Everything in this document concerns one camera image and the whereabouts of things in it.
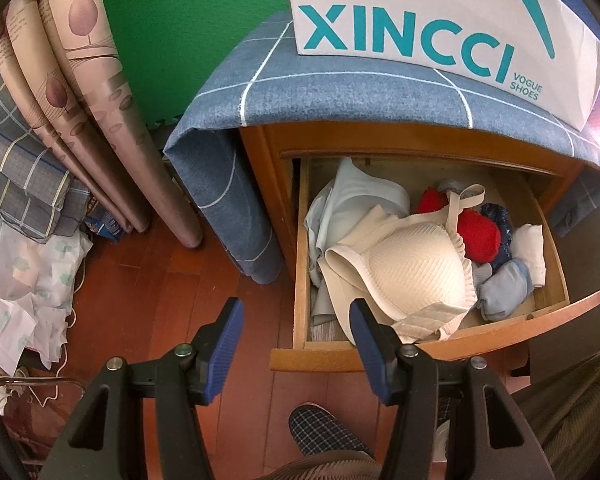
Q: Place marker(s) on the blue packet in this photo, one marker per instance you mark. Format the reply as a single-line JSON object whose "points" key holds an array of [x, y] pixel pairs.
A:
{"points": [[102, 227]]}

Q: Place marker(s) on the pale blue bra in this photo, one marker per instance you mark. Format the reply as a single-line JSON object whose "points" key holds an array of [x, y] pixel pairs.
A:
{"points": [[360, 195]]}

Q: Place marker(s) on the dark plaid slipper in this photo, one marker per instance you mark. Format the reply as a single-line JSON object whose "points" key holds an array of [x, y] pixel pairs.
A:
{"points": [[444, 407], [325, 430]]}

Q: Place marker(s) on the navy printed underwear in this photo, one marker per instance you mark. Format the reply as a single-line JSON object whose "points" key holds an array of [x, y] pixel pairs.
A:
{"points": [[500, 220]]}

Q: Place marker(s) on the red underwear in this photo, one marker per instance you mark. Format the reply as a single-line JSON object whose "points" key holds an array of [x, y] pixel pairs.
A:
{"points": [[475, 235]]}

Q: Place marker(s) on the wooden nightstand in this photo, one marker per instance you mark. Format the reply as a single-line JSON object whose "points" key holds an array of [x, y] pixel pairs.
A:
{"points": [[260, 185]]}

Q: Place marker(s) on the white XINCCI shoe bag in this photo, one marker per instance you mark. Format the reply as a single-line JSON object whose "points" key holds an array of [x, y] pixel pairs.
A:
{"points": [[430, 5]]}

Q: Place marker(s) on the cream bra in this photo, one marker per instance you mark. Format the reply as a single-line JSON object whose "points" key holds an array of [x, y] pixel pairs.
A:
{"points": [[420, 265]]}

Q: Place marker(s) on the clear plastic box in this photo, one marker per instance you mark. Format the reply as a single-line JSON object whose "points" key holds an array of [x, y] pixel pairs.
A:
{"points": [[40, 400]]}

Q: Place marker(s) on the person's left leg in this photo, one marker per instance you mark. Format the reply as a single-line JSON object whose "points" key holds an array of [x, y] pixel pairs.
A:
{"points": [[320, 467]]}

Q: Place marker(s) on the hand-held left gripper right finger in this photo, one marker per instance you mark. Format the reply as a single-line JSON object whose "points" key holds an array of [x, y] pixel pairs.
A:
{"points": [[370, 355]]}

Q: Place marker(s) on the beige leaf print curtain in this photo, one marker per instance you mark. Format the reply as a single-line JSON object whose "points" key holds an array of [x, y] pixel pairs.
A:
{"points": [[80, 85]]}

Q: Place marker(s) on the white underwear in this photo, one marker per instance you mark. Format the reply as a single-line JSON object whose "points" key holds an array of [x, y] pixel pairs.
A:
{"points": [[530, 250]]}

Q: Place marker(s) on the grey plaid blanket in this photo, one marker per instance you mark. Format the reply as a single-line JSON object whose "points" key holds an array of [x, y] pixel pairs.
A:
{"points": [[15, 170]]}

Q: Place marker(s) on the blue checked cloth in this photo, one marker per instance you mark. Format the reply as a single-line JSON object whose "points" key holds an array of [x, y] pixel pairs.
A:
{"points": [[370, 85]]}

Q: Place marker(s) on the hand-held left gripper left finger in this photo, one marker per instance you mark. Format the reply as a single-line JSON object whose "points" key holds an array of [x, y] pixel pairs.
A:
{"points": [[222, 355]]}

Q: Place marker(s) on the white leaf print sheet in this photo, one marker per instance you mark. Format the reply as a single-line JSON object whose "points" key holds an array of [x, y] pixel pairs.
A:
{"points": [[30, 270]]}

